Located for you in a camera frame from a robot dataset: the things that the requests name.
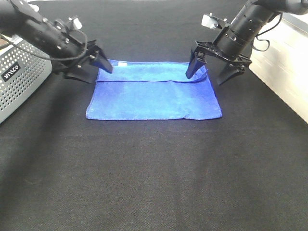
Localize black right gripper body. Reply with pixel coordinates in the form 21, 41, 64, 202
193, 41, 252, 68

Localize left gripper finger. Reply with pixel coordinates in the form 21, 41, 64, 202
90, 50, 113, 74
64, 67, 95, 83

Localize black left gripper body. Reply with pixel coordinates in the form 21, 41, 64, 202
50, 31, 101, 75

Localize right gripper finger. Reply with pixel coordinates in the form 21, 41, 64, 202
186, 50, 206, 79
217, 64, 243, 85

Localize blue microfiber towel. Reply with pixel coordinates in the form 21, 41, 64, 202
86, 60, 222, 121

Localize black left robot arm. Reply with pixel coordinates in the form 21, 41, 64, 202
0, 0, 113, 83

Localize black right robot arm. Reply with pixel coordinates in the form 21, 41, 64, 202
186, 0, 308, 85

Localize white plastic storage box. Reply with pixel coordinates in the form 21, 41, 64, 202
249, 13, 308, 121

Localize grey perforated laundry basket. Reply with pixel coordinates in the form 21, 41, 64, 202
0, 36, 52, 122

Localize black table cloth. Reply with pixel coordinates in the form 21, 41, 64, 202
0, 0, 308, 231

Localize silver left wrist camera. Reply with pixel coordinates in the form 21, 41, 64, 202
68, 16, 82, 31

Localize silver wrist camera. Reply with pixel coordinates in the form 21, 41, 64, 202
201, 14, 224, 30
68, 16, 82, 31

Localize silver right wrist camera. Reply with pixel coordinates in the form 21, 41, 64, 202
201, 14, 224, 30

